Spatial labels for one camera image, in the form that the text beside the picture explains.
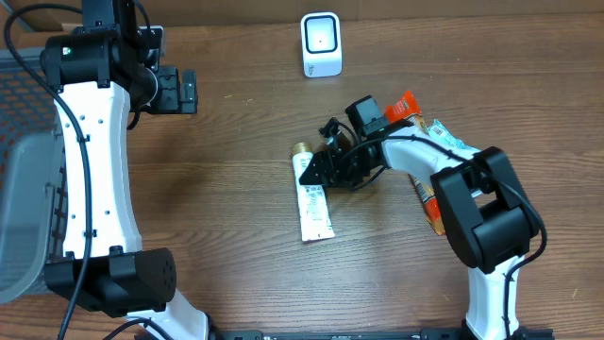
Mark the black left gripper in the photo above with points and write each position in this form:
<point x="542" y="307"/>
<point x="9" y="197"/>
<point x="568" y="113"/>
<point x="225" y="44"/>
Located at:
<point x="176" y="100"/>

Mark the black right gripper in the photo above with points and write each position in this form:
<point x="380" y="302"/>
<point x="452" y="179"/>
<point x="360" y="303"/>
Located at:
<point x="327" y="160"/>

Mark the white tube gold cap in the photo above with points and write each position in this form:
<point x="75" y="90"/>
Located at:
<point x="315" y="223"/>

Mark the orange pasta package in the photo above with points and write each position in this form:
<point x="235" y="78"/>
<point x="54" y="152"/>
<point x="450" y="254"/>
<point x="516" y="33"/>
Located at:
<point x="406" y="108"/>

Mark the teal snack bar wrapper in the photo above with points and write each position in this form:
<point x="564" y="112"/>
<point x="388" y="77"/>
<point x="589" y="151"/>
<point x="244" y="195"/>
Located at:
<point x="439" y="132"/>

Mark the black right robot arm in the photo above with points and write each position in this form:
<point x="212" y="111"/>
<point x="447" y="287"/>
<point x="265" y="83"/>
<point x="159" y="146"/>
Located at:
<point x="488" y="220"/>

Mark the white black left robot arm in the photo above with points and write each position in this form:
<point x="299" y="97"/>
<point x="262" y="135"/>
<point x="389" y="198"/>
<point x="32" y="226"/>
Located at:
<point x="98" y="76"/>

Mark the white barcode scanner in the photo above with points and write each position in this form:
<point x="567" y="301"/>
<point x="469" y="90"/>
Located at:
<point x="321" y="44"/>

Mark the grey plastic shopping basket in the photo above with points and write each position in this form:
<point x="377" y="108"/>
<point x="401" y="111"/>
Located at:
<point x="33" y="184"/>

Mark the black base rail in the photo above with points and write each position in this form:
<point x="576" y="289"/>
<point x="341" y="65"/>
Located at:
<point x="424" y="334"/>

